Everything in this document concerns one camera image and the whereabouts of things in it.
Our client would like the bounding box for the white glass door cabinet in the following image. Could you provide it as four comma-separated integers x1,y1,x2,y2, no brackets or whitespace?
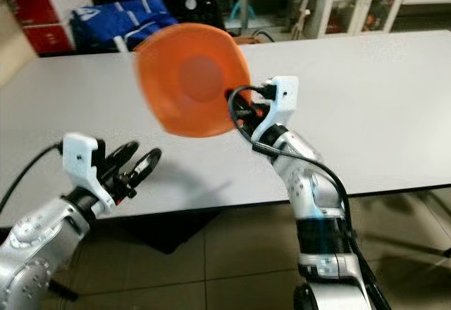
296,0,418,40

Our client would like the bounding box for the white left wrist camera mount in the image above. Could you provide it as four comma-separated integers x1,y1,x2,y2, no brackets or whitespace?
62,132,118,209

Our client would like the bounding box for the orange bowl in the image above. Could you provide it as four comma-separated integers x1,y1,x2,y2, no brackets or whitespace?
134,23,252,139

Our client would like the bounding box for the red cardboard box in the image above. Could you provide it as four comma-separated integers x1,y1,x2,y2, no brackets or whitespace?
23,23,75,56
6,0,73,26

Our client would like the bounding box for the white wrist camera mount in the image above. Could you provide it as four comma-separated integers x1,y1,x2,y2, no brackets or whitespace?
259,75,299,142
62,132,118,209

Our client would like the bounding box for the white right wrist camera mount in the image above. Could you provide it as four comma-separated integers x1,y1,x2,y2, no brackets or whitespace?
259,75,299,142

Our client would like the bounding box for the black cable loop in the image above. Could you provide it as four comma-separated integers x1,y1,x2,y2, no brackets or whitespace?
252,30,277,44

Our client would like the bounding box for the blue white striped bag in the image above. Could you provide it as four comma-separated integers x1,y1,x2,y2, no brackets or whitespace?
70,0,181,51

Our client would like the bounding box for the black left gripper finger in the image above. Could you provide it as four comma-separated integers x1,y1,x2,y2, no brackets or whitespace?
109,141,141,175
130,148,162,191

